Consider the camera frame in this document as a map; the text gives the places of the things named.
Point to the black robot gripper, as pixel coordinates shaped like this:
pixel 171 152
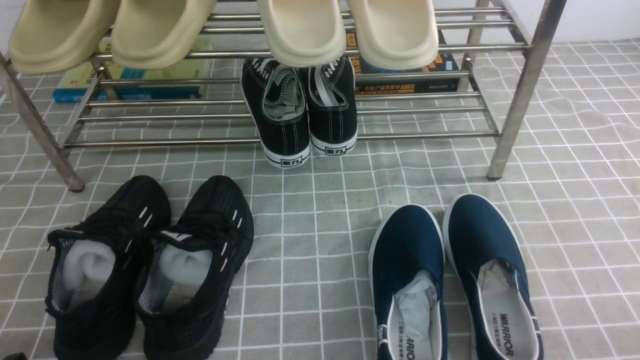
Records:
pixel 15 356

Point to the black knit sneaker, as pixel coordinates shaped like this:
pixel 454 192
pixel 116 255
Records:
pixel 96 267
pixel 183 297

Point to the navy slip-on shoe left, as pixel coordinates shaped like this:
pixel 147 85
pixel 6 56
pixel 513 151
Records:
pixel 406 263

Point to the navy slip-on shoe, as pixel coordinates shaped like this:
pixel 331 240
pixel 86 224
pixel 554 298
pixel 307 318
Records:
pixel 483 251
pixel 406 263

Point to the navy slip-on shoe right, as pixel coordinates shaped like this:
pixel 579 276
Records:
pixel 483 251

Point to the silver metal shoe rack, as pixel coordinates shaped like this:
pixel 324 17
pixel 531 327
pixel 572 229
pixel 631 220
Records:
pixel 491 27

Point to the green blue book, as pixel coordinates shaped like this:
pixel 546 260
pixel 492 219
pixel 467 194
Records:
pixel 75 82

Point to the tan slipper far left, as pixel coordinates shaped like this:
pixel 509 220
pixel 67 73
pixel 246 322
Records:
pixel 52 36

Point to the tan slipper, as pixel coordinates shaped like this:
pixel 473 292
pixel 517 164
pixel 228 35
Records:
pixel 156 34
pixel 52 36

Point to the black canvas sneaker left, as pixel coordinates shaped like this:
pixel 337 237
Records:
pixel 274 96

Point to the black canvas sneaker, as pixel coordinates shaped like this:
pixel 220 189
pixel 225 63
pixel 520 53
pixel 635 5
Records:
pixel 274 96
pixel 331 106

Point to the black canvas sneaker right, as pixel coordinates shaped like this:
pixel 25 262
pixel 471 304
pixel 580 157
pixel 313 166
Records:
pixel 331 106

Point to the cream slipper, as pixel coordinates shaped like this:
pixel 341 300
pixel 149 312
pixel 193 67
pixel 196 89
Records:
pixel 303 33
pixel 396 34

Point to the cream slipper right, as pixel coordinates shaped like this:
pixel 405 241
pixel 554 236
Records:
pixel 396 34

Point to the black orange book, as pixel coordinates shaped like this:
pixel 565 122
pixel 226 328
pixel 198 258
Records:
pixel 438 76

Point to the grey checked floor cloth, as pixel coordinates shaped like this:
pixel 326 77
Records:
pixel 570 191

